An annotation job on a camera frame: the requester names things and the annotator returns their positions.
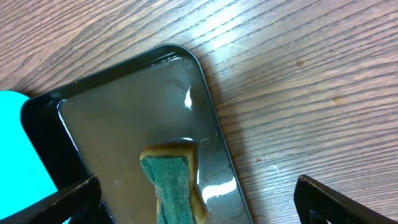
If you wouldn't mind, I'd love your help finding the green yellow sponge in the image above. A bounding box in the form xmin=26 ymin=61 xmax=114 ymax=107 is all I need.
xmin=140 ymin=141 xmax=208 ymax=224

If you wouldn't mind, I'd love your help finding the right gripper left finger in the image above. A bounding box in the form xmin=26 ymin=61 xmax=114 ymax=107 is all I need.
xmin=1 ymin=175 xmax=103 ymax=224

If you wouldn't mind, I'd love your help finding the teal plastic tray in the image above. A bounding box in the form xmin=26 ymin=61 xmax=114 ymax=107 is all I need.
xmin=0 ymin=90 xmax=58 ymax=220

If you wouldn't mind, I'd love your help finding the black water tray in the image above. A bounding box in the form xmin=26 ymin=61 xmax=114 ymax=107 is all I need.
xmin=21 ymin=44 xmax=252 ymax=223

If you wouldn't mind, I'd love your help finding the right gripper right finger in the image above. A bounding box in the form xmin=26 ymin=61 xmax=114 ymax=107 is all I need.
xmin=294 ymin=175 xmax=397 ymax=224

